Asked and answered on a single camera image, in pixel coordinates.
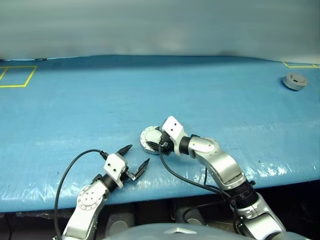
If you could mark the grey robot torso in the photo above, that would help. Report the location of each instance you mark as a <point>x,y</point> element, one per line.
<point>150,232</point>

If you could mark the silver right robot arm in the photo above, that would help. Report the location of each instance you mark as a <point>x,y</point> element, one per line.
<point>220,160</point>

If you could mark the small black edge clip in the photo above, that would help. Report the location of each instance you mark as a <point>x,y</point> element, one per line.
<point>40,59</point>

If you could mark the large yellow tape outline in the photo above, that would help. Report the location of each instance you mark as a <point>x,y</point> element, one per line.
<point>12,86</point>

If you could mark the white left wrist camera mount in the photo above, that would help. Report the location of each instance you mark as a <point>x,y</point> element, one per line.
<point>113,165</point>

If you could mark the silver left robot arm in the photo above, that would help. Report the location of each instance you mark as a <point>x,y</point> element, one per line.
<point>86,197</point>

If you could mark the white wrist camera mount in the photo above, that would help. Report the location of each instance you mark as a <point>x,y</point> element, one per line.
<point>113,165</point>
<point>173,126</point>

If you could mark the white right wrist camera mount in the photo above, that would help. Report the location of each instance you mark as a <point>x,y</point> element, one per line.
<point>173,126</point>

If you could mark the dark grey rounded cap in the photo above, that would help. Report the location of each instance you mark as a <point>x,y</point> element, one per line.
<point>120,221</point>
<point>190,217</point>

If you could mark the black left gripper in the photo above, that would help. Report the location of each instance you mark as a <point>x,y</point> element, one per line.
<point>125,176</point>

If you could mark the grey round disc part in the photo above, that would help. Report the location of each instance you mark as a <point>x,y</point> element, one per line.
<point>150,136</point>

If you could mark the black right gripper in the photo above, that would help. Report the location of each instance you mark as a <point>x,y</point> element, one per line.
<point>166,146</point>

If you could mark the blue plastic table cover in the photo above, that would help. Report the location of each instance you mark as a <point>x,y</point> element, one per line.
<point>175,100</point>

